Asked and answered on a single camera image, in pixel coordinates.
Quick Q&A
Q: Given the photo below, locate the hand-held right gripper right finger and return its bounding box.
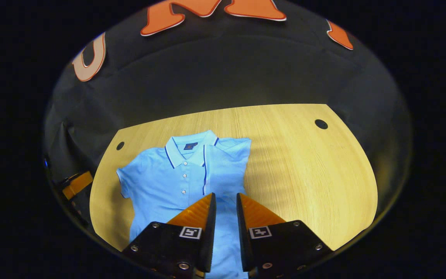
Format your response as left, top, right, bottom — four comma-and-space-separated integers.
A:
237, 193, 334, 279

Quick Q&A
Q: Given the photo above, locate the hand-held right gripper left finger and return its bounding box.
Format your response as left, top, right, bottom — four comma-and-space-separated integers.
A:
122, 193, 217, 279

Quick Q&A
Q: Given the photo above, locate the light blue T-shirt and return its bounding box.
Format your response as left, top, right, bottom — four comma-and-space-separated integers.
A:
116, 130, 252, 279

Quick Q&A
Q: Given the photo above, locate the black backdrop cloth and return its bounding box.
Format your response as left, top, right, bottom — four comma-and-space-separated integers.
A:
43, 0, 413, 233

